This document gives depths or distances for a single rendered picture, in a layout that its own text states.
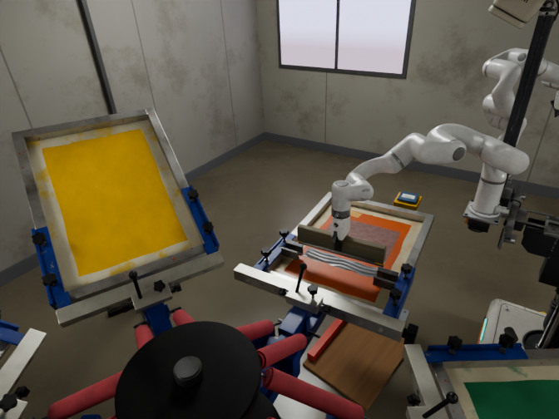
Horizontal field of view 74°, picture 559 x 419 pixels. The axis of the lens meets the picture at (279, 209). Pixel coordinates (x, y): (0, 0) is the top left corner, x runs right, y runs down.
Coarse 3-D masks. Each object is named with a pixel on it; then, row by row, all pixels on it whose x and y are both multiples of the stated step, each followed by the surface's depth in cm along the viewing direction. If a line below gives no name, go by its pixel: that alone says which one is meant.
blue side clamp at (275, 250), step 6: (288, 234) 179; (294, 234) 179; (282, 240) 176; (276, 246) 172; (282, 246) 172; (276, 252) 168; (264, 258) 164; (270, 258) 165; (276, 258) 166; (264, 264) 161; (270, 264) 162; (264, 270) 158
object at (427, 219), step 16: (320, 208) 201; (368, 208) 204; (384, 208) 199; (400, 208) 198; (304, 224) 188; (416, 240) 173; (416, 256) 163; (272, 272) 158; (320, 288) 149; (368, 304) 140
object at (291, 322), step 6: (294, 306) 134; (294, 312) 132; (300, 312) 132; (306, 312) 132; (288, 318) 130; (294, 318) 129; (300, 318) 129; (282, 324) 128; (288, 324) 127; (294, 324) 127; (300, 324) 128; (282, 330) 126; (288, 330) 125; (294, 330) 125; (300, 330) 129
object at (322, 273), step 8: (352, 216) 199; (360, 216) 199; (368, 216) 199; (328, 224) 193; (352, 224) 192; (360, 224) 192; (352, 232) 187; (360, 232) 186; (304, 248) 177; (312, 248) 177; (344, 256) 171; (296, 264) 167; (312, 264) 167; (320, 264) 167; (328, 264) 166; (288, 272) 163; (296, 272) 163; (304, 272) 163; (312, 272) 163; (320, 272) 162; (328, 272) 162; (312, 280) 158; (320, 280) 158; (328, 280) 158
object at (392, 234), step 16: (368, 224) 192; (384, 224) 191; (400, 224) 191; (368, 240) 180; (384, 240) 180; (400, 240) 179; (336, 272) 162; (352, 272) 161; (336, 288) 153; (352, 288) 153; (368, 288) 152
